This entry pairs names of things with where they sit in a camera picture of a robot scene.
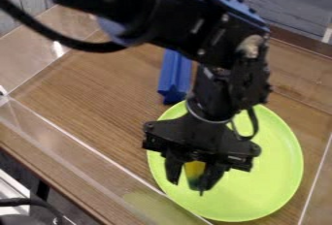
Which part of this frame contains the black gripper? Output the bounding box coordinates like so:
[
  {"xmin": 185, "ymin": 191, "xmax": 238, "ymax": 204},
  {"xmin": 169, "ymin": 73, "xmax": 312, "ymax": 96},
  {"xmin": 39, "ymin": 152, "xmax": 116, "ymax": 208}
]
[{"xmin": 144, "ymin": 112, "xmax": 263, "ymax": 195}]

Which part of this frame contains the yellow toy banana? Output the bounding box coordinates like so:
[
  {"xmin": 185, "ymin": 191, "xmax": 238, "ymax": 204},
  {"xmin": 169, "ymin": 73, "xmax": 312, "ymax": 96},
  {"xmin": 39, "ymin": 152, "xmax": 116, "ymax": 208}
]
[{"xmin": 185, "ymin": 161, "xmax": 205, "ymax": 190}]

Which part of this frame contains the green round plate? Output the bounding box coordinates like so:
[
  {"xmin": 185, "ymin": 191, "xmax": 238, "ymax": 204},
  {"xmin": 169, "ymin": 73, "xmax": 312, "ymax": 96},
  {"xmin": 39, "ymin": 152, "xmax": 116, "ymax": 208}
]
[{"xmin": 146, "ymin": 105, "xmax": 304, "ymax": 222}]

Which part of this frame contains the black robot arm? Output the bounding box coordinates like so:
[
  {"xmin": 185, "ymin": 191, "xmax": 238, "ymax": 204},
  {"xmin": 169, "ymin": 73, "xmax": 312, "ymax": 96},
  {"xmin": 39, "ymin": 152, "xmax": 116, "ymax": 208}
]
[{"xmin": 0, "ymin": 0, "xmax": 271, "ymax": 192}]

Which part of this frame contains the blue plastic block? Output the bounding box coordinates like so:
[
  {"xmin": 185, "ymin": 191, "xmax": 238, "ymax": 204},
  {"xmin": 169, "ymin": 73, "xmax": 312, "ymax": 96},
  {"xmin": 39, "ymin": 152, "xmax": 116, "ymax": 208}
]
[{"xmin": 157, "ymin": 49, "xmax": 192, "ymax": 105}]

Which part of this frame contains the black device under table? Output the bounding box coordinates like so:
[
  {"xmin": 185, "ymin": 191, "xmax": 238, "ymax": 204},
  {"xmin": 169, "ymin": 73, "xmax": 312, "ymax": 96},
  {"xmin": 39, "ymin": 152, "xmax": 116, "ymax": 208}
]
[{"xmin": 0, "ymin": 182, "xmax": 101, "ymax": 225}]

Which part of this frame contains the clear acrylic enclosure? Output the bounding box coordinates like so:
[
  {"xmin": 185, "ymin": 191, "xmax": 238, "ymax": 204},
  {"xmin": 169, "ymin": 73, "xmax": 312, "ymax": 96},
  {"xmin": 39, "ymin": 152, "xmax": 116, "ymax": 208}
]
[{"xmin": 0, "ymin": 2, "xmax": 332, "ymax": 225}]

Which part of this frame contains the black cable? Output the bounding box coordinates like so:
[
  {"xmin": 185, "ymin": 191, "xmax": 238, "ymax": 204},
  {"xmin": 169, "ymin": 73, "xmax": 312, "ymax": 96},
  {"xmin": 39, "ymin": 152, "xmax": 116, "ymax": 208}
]
[{"xmin": 0, "ymin": 197, "xmax": 63, "ymax": 225}]

